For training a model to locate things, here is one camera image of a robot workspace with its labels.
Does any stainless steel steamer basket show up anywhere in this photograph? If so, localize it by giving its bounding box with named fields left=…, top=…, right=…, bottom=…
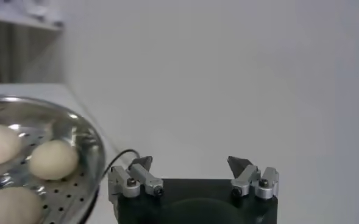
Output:
left=0, top=94, right=107, bottom=224

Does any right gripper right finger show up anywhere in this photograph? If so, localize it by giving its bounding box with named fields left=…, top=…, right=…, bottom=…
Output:
left=227, top=155, right=280, bottom=200

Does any black pot power cord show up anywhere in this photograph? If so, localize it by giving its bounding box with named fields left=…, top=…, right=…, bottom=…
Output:
left=101, top=148, right=142, bottom=179

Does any white side desk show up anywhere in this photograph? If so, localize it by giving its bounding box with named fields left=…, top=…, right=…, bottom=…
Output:
left=0, top=0, right=65, bottom=85

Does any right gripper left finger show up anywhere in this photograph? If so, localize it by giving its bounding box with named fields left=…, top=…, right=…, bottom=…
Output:
left=107, top=155, right=165, bottom=205

